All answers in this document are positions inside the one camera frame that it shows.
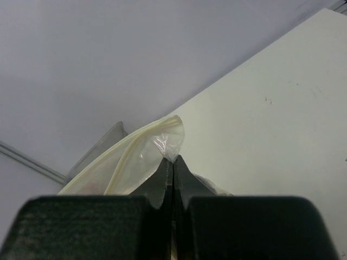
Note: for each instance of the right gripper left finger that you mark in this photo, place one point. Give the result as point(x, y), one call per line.
point(135, 226)

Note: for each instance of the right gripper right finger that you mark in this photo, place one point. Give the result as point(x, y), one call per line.
point(212, 226)

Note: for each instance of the clear zip top bag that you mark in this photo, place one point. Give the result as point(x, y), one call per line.
point(131, 161)

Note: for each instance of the clear grey plastic bin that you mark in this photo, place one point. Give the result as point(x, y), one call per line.
point(114, 135)

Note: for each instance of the left aluminium frame post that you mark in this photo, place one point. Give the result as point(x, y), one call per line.
point(29, 162)

